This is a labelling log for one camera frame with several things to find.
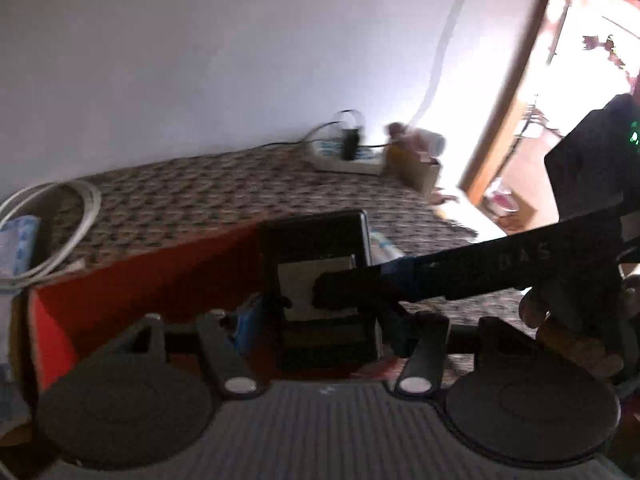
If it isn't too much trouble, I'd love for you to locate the black electronic device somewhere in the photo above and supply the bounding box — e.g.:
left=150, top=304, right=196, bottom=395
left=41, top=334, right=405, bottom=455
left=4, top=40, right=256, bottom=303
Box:
left=259, top=209, right=383, bottom=372

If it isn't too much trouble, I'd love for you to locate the white wall cable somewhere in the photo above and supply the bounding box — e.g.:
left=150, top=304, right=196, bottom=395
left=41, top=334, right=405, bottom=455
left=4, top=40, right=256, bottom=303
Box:
left=407, top=0, right=477, bottom=133

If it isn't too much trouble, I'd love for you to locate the small toy figure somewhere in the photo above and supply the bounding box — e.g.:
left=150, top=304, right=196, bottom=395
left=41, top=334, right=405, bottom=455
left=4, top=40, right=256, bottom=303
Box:
left=386, top=121, right=417, bottom=147

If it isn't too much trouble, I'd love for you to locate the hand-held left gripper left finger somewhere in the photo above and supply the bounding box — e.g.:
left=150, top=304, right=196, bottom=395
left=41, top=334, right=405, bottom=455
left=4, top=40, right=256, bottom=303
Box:
left=107, top=292, right=268, bottom=402

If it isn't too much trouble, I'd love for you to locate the person's right hand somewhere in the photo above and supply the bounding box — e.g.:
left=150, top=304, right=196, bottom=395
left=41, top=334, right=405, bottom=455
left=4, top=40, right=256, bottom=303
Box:
left=518, top=286, right=627, bottom=387

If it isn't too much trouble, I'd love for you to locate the white coiled cable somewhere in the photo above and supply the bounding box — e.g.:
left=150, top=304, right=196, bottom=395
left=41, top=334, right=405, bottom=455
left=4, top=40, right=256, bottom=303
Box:
left=0, top=181, right=103, bottom=292

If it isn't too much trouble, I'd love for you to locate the white cup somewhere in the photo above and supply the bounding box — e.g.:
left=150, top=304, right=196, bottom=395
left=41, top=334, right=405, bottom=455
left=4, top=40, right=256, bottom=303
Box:
left=414, top=129, right=447, bottom=158

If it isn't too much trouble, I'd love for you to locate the floral patterned tablecloth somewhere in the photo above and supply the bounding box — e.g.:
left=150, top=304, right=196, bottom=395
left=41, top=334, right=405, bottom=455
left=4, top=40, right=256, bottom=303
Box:
left=47, top=149, right=546, bottom=386

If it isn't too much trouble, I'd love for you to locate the black charger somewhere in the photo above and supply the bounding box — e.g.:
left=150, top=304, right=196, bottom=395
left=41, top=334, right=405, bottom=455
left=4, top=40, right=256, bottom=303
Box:
left=341, top=129, right=364, bottom=162

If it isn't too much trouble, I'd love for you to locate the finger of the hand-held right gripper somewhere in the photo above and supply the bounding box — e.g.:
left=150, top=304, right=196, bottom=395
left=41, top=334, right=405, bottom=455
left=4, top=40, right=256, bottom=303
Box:
left=310, top=209, right=623, bottom=312

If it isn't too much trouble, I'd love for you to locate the wooden door frame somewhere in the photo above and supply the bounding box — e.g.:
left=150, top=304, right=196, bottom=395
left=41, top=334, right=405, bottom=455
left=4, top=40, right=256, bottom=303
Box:
left=459, top=0, right=640, bottom=207

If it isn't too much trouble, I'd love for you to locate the white power strip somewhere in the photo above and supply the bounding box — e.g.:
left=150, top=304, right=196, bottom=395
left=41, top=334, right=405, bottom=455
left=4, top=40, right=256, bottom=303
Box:
left=306, top=136, right=387, bottom=177

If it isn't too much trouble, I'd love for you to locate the black charger cable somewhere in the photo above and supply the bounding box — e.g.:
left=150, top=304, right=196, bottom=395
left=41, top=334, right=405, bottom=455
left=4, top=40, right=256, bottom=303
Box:
left=260, top=109, right=368, bottom=151

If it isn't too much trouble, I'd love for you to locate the clear plastic case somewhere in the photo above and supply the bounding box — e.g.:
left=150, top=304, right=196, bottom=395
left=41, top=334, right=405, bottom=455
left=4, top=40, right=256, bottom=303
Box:
left=369, top=230, right=403, bottom=263

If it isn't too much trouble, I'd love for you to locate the blue checkered cloth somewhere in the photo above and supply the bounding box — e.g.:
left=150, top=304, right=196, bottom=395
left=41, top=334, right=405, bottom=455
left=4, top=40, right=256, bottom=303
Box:
left=0, top=214, right=42, bottom=283

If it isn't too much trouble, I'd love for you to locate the red cardboard box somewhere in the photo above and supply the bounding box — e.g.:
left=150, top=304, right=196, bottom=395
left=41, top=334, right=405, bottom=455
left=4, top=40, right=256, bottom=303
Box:
left=24, top=222, right=401, bottom=391

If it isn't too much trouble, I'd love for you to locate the wooden box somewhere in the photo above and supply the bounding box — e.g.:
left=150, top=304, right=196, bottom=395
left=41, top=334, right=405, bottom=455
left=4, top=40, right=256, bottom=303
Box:
left=386, top=142, right=445, bottom=197

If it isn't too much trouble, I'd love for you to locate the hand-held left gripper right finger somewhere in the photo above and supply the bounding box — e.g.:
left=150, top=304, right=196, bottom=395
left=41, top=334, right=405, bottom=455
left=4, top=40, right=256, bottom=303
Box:
left=379, top=304, right=548, bottom=402

